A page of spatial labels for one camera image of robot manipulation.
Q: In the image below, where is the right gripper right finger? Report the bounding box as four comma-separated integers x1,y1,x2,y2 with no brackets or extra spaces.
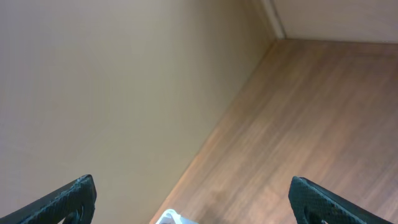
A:
288,176,391,224

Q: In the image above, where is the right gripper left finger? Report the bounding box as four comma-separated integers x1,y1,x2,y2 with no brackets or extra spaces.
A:
1,174,97,224

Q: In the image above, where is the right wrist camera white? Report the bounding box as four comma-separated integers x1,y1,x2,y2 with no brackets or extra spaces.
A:
155,209,198,224

